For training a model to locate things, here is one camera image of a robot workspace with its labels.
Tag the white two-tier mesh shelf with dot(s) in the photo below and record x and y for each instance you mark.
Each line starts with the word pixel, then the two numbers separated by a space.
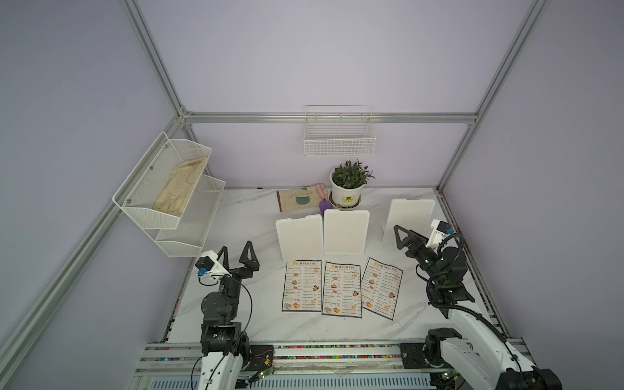
pixel 183 236

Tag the beige cloth in shelf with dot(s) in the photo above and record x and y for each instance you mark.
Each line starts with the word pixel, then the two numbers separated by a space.
pixel 179 187

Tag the middle white acrylic menu holder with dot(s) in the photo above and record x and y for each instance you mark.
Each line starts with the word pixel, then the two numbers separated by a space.
pixel 345 232

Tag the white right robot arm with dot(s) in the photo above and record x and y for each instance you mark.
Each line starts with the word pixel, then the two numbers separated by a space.
pixel 480 353

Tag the potted green plant white pot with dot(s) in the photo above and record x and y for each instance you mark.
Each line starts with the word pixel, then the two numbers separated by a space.
pixel 347 181

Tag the white acrylic menu holder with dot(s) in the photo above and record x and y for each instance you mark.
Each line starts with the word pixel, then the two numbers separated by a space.
pixel 415 215
pixel 345 232
pixel 300 239

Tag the left white acrylic menu holder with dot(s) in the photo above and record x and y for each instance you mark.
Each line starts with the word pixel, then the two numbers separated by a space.
pixel 300 239

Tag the purple silicone spatula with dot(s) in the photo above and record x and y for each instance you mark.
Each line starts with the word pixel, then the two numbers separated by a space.
pixel 324 203

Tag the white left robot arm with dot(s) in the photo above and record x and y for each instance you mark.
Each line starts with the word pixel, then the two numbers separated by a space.
pixel 224 342

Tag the beige oven mitt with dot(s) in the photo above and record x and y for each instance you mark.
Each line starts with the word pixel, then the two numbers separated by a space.
pixel 300 198

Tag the right white acrylic menu holder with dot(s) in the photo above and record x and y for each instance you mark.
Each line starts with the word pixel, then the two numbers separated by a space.
pixel 415 215

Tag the aluminium frame profiles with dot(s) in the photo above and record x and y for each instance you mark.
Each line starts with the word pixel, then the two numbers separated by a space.
pixel 27 334

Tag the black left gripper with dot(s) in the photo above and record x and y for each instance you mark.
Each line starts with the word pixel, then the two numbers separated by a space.
pixel 249 266

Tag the dim sum menu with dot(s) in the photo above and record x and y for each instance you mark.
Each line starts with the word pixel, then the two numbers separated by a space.
pixel 342 290
pixel 381 285
pixel 303 287

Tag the white wire wall basket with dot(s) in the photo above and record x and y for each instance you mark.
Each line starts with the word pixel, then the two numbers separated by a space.
pixel 336 130

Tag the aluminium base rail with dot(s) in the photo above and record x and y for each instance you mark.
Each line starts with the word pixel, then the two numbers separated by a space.
pixel 331 365

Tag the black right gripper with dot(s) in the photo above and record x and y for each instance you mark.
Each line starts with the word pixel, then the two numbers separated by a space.
pixel 418 244

